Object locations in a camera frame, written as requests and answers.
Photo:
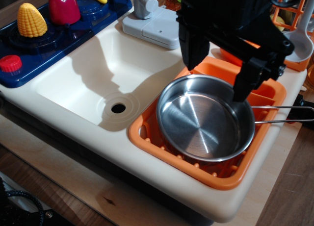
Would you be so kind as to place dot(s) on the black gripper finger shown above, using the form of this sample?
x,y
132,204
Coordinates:
x,y
194,45
252,75

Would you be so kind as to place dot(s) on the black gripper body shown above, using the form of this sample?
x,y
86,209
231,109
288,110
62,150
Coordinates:
x,y
227,22

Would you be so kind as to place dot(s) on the stainless steel pan wire handle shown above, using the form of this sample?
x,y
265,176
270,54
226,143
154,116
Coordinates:
x,y
198,117

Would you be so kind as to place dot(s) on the orange plastic drying rack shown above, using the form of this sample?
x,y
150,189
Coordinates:
x,y
146,135

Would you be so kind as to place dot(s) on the cream toy sink unit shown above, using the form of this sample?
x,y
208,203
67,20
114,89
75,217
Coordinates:
x,y
94,94

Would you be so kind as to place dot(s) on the orange toy carrot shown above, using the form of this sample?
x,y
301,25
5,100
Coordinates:
x,y
234,60

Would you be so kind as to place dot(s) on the grey toy faucet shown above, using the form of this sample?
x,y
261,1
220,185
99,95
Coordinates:
x,y
153,23

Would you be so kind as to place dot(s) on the orange lattice basket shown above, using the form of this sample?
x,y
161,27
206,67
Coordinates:
x,y
288,18

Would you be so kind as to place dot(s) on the transparent orange bowl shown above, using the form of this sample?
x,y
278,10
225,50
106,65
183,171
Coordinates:
x,y
173,5

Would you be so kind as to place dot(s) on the grey plastic ladle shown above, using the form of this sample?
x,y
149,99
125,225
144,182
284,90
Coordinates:
x,y
303,46

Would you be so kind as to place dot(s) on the black clamp right edge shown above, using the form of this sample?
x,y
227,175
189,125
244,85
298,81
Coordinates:
x,y
303,111

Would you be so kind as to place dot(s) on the red toy pepper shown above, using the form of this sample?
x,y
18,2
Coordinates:
x,y
64,11

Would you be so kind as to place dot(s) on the navy blue toy stove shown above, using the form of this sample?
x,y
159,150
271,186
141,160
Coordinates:
x,y
37,54

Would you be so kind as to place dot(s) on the yellow toy corn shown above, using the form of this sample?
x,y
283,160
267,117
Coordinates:
x,y
30,22

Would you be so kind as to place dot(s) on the red stove knob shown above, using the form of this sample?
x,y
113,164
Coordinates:
x,y
10,63

